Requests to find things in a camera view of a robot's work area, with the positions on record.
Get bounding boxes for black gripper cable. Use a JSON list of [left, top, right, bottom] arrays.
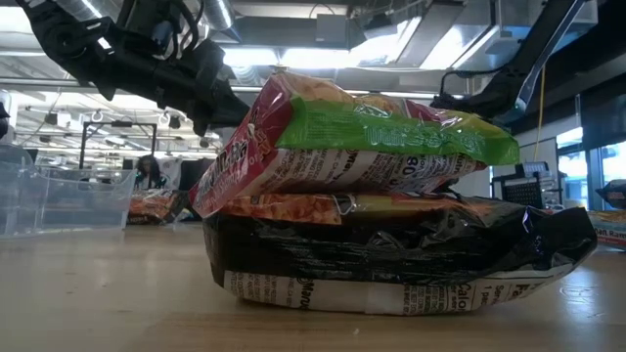
[[439, 66, 505, 97], [170, 0, 204, 55]]

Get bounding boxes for silver round air duct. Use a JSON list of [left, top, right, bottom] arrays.
[[200, 0, 242, 44], [51, 0, 107, 23]]

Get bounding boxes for dark red packets stack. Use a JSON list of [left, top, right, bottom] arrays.
[[0, 144, 138, 240]]

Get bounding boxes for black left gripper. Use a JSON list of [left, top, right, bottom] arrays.
[[105, 28, 251, 138]]

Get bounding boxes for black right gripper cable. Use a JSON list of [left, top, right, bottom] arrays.
[[439, 66, 505, 97]]

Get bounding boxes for black fire noodle pack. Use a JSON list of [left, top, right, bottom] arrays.
[[127, 188, 191, 227], [594, 178, 626, 210], [201, 195, 599, 317]]

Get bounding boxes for yellow hanging cable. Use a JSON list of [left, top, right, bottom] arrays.
[[531, 66, 547, 163]]

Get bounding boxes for black monitor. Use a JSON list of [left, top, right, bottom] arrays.
[[178, 156, 217, 193]]

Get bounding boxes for yellow blue-edged ramen pack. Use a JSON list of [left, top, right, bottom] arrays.
[[586, 208, 626, 251]]

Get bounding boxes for ceiling light panel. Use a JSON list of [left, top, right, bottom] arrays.
[[222, 46, 353, 69]]

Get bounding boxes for black mesh cart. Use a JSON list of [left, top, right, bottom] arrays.
[[490, 160, 561, 211]]

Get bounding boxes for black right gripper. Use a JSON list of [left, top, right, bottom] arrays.
[[429, 67, 522, 122]]

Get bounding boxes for person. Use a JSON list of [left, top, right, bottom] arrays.
[[134, 154, 171, 192]]

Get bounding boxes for rectangular metal ceiling duct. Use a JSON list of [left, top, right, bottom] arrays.
[[349, 0, 503, 70]]

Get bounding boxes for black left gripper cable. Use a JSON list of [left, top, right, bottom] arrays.
[[170, 0, 204, 55]]

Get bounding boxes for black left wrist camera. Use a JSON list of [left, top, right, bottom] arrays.
[[116, 0, 177, 50]]

